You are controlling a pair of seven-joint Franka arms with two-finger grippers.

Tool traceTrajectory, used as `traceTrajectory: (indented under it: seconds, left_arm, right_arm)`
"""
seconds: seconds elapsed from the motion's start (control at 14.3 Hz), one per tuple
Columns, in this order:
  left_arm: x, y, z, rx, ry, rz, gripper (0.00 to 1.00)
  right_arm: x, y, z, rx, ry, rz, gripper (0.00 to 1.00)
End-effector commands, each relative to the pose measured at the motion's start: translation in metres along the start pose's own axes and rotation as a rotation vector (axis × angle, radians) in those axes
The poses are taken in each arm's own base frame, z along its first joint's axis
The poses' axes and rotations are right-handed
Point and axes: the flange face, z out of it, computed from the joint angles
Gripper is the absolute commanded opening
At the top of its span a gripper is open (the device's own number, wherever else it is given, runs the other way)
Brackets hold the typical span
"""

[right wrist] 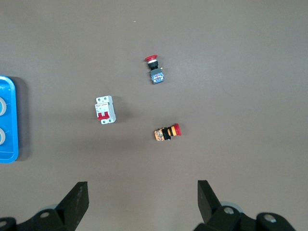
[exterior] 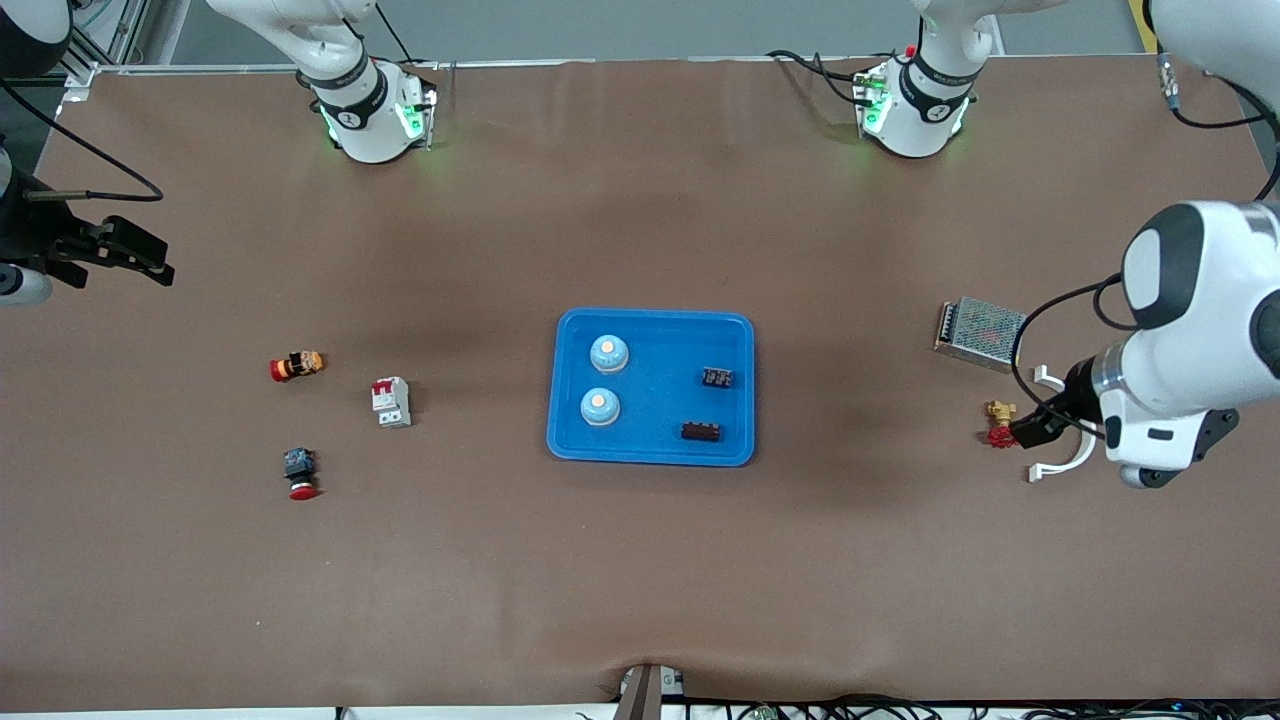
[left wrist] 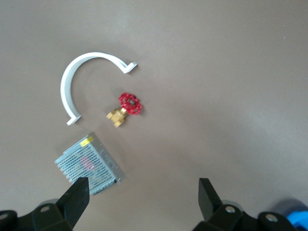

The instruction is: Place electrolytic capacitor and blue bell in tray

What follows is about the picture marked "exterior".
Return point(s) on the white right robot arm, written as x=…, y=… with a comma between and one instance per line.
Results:
x=365, y=120

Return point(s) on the brown table mat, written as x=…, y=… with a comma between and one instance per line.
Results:
x=640, y=580

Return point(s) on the dark brown relay block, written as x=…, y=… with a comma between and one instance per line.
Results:
x=700, y=431

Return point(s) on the blue bell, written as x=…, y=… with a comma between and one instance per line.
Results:
x=609, y=353
x=600, y=406

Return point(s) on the metal mesh power supply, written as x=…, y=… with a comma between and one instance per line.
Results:
x=981, y=333

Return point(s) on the blue plastic tray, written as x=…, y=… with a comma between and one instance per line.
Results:
x=650, y=440

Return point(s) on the white curved pipe clamp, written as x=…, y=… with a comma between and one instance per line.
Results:
x=1045, y=471

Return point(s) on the white red circuit breaker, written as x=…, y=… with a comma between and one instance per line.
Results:
x=391, y=402

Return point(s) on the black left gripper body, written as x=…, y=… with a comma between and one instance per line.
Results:
x=1072, y=392

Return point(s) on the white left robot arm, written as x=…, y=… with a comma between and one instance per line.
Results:
x=1190, y=300

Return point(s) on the orange red push button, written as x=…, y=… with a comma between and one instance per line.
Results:
x=296, y=366

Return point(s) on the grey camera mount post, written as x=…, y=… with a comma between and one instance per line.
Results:
x=648, y=695

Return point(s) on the red black emergency stop button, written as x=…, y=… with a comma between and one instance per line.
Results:
x=301, y=473

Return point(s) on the aluminium frame post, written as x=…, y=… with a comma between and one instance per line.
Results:
x=85, y=75

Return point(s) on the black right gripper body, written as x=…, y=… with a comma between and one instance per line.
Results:
x=30, y=232

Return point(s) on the small black terminal block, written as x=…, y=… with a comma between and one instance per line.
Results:
x=717, y=378

